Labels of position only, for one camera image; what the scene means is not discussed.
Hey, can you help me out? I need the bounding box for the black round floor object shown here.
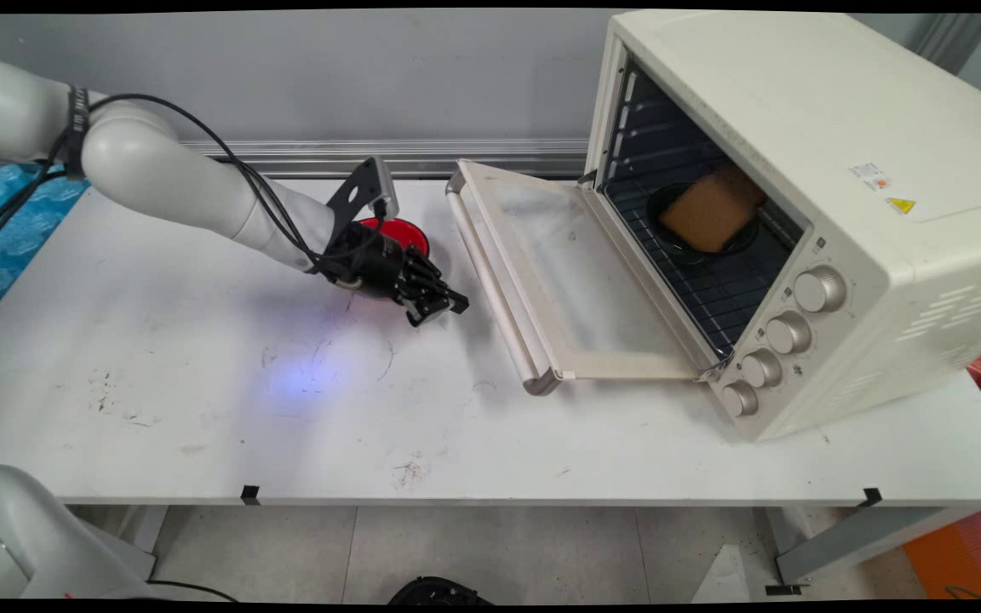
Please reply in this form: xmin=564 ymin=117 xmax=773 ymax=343
xmin=388 ymin=576 xmax=493 ymax=605

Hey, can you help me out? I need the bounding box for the black round pan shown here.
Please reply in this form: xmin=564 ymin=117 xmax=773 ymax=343
xmin=646 ymin=181 xmax=761 ymax=266

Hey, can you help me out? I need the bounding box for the black elbow velcro strap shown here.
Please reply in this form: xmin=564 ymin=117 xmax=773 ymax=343
xmin=65 ymin=83 xmax=93 ymax=181

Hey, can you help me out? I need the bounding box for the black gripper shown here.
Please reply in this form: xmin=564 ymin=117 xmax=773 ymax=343
xmin=318 ymin=221 xmax=470 ymax=329

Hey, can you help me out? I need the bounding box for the largest silver oven knob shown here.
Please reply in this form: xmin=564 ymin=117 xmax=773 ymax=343
xmin=793 ymin=266 xmax=847 ymax=314

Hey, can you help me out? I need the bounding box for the black cable with white label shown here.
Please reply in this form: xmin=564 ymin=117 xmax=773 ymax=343
xmin=0 ymin=128 xmax=83 ymax=309

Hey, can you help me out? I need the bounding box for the grey table leg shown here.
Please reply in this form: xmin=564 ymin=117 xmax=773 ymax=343
xmin=766 ymin=507 xmax=981 ymax=590

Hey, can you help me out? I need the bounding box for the white label sticker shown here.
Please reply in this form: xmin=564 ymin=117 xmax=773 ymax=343
xmin=847 ymin=160 xmax=891 ymax=193

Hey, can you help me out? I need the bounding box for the cream toaster oven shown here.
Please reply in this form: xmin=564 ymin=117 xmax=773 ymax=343
xmin=588 ymin=10 xmax=981 ymax=444

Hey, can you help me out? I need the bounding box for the aluminium rail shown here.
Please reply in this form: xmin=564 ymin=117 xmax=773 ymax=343
xmin=174 ymin=139 xmax=591 ymax=180

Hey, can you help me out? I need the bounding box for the cream glass oven door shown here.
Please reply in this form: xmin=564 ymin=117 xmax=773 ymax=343
xmin=445 ymin=160 xmax=734 ymax=398

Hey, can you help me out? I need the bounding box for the red bowl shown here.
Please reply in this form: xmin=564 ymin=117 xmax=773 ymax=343
xmin=354 ymin=217 xmax=432 ymax=261

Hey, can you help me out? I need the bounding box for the orange floor box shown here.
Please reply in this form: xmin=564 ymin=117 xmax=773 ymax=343
xmin=904 ymin=509 xmax=981 ymax=602

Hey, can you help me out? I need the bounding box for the brown bread slice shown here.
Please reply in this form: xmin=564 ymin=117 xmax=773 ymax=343
xmin=659 ymin=166 xmax=768 ymax=254

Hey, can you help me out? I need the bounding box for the blue bubble wrap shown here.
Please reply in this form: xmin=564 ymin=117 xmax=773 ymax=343
xmin=0 ymin=162 xmax=93 ymax=335

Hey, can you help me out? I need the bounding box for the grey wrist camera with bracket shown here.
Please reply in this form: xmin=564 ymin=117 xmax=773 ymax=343
xmin=325 ymin=155 xmax=399 ymax=224

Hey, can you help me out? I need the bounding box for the oven wire rack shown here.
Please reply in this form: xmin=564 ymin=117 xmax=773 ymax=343
xmin=605 ymin=175 xmax=802 ymax=358

